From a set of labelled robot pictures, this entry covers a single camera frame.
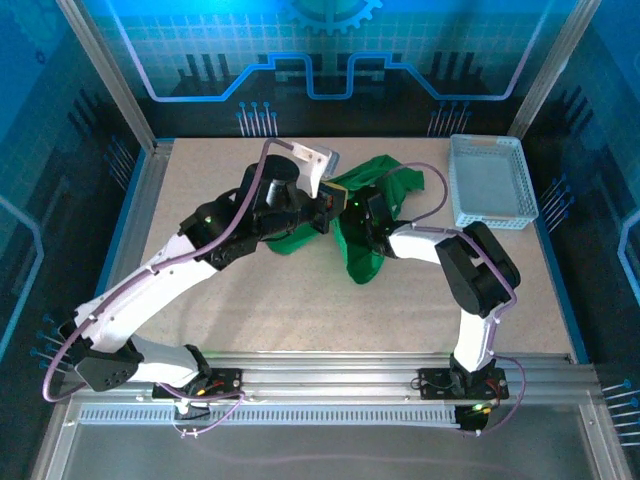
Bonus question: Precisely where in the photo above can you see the pale blue plastic basket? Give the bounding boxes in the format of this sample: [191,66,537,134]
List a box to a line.
[448,133,540,231]

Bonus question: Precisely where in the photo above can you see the slotted grey cable duct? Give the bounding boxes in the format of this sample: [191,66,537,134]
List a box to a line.
[78,405,461,427]

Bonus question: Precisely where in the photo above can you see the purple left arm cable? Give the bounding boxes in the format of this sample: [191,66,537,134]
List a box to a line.
[42,138,296,439]

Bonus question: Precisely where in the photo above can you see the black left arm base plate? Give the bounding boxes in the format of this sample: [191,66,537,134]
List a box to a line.
[152,367,245,401]

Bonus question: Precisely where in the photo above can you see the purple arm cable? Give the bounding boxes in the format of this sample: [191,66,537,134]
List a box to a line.
[384,162,529,437]
[42,138,296,439]

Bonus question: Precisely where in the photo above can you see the aluminium side rail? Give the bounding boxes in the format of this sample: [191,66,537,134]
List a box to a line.
[93,139,175,362]

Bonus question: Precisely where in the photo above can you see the green t-shirt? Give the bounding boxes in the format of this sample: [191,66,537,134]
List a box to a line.
[264,154,426,285]

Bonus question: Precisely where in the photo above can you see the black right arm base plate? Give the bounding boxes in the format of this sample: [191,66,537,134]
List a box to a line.
[418,367,510,401]

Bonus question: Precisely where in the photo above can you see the aluminium frame post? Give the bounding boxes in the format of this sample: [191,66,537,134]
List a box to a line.
[56,0,162,152]
[506,0,602,140]

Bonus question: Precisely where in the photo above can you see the black controller box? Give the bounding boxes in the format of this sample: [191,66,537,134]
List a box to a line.
[454,402,495,434]

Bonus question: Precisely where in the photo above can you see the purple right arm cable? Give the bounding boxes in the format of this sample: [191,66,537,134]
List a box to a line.
[384,162,529,437]

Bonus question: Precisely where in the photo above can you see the aluminium frame rail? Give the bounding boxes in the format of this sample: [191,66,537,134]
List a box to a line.
[62,351,601,401]

